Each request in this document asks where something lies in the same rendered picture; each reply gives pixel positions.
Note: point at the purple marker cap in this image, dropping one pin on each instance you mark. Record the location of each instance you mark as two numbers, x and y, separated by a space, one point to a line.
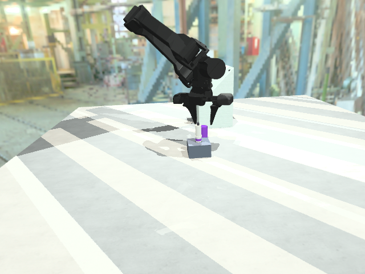
204 131

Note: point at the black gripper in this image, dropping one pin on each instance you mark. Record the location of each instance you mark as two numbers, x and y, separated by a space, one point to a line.
218 101

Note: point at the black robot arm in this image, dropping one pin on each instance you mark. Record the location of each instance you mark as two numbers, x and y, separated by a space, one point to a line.
181 50

